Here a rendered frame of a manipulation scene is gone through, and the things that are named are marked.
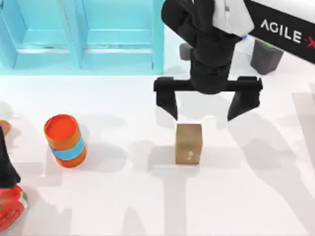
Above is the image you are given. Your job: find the brown round object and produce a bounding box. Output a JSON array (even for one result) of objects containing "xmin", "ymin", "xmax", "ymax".
[{"xmin": 0, "ymin": 119, "xmax": 11, "ymax": 135}]

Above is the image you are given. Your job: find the white bottle with blue cap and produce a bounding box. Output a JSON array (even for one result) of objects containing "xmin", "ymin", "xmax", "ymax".
[{"xmin": 235, "ymin": 34, "xmax": 254, "ymax": 58}]

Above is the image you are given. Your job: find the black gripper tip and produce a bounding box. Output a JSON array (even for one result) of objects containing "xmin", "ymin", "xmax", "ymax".
[{"xmin": 0, "ymin": 125, "xmax": 21, "ymax": 190}]

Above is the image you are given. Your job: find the light blue rack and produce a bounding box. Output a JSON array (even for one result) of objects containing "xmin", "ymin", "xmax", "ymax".
[{"xmin": 0, "ymin": 0, "xmax": 165, "ymax": 76}]

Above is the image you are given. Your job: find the dark grey plant pot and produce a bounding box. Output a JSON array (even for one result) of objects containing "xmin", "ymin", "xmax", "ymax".
[{"xmin": 250, "ymin": 39, "xmax": 284, "ymax": 75}]

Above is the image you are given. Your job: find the orange can with blue band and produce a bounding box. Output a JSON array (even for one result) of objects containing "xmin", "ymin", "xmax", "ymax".
[{"xmin": 43, "ymin": 113, "xmax": 88, "ymax": 169}]

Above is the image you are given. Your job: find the brown cardboard box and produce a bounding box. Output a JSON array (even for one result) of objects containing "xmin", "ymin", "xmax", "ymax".
[{"xmin": 175, "ymin": 123, "xmax": 203, "ymax": 165}]

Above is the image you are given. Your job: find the small grey object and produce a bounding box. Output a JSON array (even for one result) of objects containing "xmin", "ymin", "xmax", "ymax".
[{"xmin": 179, "ymin": 43, "xmax": 192, "ymax": 61}]

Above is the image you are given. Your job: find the red and green can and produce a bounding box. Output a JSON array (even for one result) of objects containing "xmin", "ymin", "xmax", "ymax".
[{"xmin": 0, "ymin": 184, "xmax": 29, "ymax": 226}]

